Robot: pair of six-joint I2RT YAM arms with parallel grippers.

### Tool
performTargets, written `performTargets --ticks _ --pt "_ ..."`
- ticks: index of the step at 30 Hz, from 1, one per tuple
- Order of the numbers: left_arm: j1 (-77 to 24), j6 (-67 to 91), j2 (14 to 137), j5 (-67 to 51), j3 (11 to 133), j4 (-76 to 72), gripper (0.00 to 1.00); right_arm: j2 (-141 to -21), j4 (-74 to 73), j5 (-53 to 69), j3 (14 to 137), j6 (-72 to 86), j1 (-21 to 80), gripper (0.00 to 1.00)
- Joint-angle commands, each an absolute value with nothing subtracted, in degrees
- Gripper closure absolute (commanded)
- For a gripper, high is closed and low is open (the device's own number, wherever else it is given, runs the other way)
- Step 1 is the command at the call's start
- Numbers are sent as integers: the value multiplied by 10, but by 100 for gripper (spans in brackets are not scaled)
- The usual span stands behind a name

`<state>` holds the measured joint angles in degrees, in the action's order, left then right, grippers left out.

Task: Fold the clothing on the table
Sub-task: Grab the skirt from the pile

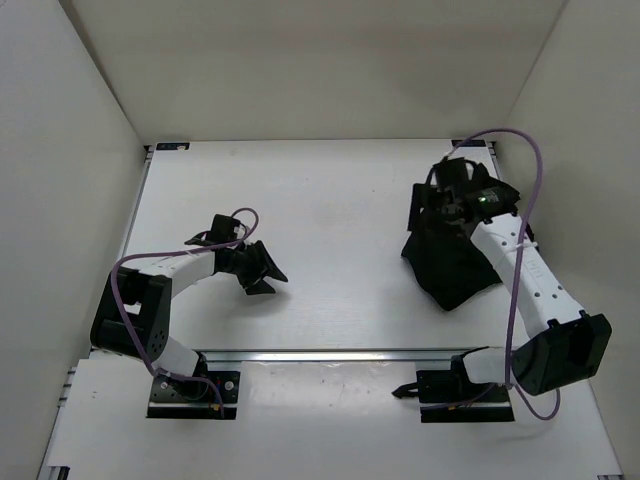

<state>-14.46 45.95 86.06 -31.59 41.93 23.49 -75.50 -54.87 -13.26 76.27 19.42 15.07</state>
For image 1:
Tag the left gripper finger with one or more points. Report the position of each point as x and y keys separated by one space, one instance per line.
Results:
x=261 y=287
x=269 y=269

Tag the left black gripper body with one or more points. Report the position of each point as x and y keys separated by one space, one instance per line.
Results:
x=245 y=263

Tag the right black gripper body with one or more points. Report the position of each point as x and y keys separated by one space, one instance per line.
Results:
x=437 y=205

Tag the black pleated skirt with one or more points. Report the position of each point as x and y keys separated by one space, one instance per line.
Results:
x=446 y=265

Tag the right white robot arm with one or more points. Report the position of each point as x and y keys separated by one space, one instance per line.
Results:
x=565 y=343

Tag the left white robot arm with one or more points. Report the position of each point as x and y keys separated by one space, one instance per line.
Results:
x=134 y=312

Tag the right corner label sticker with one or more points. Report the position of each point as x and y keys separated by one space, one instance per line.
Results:
x=475 y=143

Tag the corner label sticker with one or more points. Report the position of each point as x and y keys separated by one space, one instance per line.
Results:
x=172 y=146
x=475 y=143

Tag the left corner label sticker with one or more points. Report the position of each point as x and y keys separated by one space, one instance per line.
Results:
x=172 y=146

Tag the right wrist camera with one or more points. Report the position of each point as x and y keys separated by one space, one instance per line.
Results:
x=450 y=173

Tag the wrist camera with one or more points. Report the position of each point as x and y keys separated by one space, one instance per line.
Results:
x=224 y=229
x=450 y=173

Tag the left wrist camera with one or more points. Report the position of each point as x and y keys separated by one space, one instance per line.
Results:
x=224 y=229

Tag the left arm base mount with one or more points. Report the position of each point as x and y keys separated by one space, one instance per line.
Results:
x=171 y=399

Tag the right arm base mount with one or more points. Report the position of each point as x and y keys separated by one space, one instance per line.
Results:
x=446 y=397

